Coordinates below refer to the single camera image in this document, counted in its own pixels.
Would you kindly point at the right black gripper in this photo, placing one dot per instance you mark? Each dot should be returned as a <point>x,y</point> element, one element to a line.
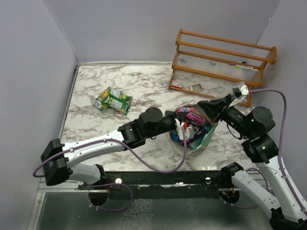
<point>214,107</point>

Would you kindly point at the purple snack packet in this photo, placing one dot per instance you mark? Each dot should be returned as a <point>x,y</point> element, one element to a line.
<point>192,115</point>

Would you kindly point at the purple Fox's candy packet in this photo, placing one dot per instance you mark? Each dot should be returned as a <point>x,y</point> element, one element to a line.
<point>199,134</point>

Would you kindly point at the green white paper bag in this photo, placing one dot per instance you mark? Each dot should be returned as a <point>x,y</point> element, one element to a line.
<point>209,125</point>

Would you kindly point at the yellow green snack packet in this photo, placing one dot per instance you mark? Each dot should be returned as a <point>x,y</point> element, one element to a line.
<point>100,100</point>

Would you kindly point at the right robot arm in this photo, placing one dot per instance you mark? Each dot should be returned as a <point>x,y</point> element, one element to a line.
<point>285,206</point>

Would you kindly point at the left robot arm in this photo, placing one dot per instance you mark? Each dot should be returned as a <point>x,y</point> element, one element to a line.
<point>64,161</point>

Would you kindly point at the open white small box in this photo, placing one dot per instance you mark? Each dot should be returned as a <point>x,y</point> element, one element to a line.
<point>196,88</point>

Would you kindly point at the wooden shelf rack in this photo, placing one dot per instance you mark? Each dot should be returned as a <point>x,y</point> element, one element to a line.
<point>204,59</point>

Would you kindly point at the markers on shelf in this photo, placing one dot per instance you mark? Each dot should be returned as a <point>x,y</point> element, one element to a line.
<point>241,67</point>

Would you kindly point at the red white small box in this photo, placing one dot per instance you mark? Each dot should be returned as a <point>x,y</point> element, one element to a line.
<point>176,84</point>

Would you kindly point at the blue small snack packet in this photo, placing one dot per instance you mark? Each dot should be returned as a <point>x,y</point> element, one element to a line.
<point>174,137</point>

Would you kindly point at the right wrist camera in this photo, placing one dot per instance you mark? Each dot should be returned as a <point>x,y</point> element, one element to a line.
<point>240,91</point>

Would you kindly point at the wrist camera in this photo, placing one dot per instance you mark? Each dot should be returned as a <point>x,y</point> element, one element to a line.
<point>240,91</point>
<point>183,130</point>

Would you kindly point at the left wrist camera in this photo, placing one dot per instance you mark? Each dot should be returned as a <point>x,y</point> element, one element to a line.
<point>183,130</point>

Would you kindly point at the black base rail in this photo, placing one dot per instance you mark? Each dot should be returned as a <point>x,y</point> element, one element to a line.
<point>156,185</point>

